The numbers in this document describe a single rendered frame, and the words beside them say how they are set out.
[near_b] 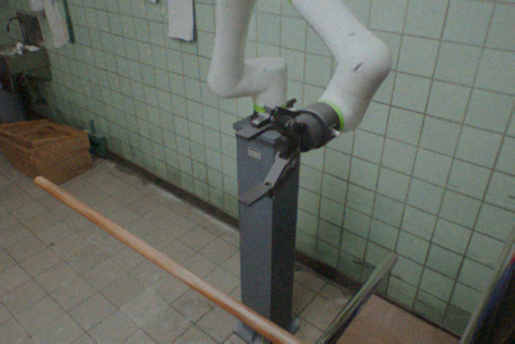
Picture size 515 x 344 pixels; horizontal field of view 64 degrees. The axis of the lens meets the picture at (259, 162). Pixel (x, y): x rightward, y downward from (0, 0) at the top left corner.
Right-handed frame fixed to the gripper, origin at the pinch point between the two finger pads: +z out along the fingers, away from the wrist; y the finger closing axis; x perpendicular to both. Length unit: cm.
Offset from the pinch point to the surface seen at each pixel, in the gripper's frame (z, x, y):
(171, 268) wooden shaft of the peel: 7.4, 16.1, 28.4
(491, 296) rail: -1.0, -41.6, 4.6
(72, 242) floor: -41, 191, 149
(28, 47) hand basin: -122, 374, 65
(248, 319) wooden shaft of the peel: 7.3, -6.2, 28.3
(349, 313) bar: -8.4, -19.9, 31.0
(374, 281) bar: -19.7, -20.3, 31.1
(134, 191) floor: -105, 208, 149
